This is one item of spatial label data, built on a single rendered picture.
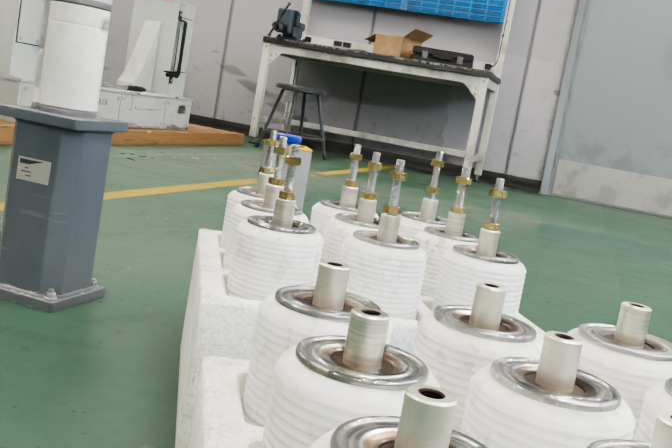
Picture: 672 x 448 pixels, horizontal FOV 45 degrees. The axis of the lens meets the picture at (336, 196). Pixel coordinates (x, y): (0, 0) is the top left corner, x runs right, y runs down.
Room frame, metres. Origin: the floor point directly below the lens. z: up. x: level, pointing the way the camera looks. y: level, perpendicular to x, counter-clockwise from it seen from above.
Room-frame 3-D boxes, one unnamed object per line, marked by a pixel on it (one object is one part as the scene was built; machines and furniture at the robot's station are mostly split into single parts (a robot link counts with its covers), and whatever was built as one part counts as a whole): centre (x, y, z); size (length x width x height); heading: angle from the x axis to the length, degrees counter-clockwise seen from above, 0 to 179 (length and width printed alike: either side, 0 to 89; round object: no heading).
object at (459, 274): (0.90, -0.18, 0.16); 0.10 x 0.10 x 0.18
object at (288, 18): (5.66, 0.53, 0.87); 0.41 x 0.17 x 0.25; 163
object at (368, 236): (0.88, -0.06, 0.25); 0.08 x 0.08 x 0.01
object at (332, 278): (0.55, -0.01, 0.26); 0.02 x 0.02 x 0.03
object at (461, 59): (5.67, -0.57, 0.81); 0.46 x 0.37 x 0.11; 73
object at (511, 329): (0.58, -0.12, 0.25); 0.08 x 0.08 x 0.01
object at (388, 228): (0.88, -0.06, 0.26); 0.02 x 0.02 x 0.03
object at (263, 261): (0.86, 0.05, 0.16); 0.10 x 0.10 x 0.18
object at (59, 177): (1.29, 0.45, 0.15); 0.15 x 0.15 x 0.30; 73
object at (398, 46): (5.86, -0.25, 0.87); 0.40 x 0.30 x 0.23; 59
